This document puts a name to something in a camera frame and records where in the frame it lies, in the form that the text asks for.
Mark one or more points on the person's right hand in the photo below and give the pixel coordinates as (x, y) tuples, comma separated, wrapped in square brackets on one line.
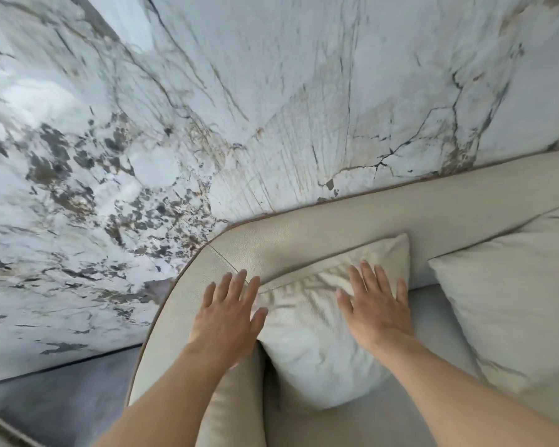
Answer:
[(379, 316)]

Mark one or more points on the person's left hand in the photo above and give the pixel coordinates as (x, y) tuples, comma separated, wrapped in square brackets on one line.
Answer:
[(223, 325)]

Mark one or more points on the person's left thumb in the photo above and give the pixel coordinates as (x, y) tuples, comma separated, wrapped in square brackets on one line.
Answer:
[(261, 321)]

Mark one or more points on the person's right little finger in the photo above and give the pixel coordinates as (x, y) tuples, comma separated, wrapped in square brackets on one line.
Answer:
[(402, 290)]

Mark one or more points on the person's right middle finger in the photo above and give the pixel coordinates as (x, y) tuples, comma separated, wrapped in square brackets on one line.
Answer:
[(371, 276)]

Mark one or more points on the person's left middle finger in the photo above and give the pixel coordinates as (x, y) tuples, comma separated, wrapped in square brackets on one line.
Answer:
[(239, 286)]

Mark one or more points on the person's left little finger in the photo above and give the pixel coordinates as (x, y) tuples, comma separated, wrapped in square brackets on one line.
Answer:
[(209, 295)]

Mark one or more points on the person's right thumb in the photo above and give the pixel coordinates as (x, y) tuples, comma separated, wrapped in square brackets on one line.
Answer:
[(345, 304)]

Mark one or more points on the small white patterned cushion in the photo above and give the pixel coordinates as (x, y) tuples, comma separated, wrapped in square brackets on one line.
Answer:
[(307, 339)]

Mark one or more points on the person's right forearm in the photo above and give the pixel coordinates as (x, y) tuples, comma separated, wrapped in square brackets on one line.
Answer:
[(466, 395)]

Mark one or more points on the person's left forearm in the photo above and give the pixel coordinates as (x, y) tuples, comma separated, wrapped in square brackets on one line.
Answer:
[(177, 400)]

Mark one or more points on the beige sofa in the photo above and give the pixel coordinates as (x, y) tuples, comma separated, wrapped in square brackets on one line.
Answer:
[(400, 214)]

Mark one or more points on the large white cushion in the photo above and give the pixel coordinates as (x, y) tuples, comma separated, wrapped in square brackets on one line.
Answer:
[(512, 302)]

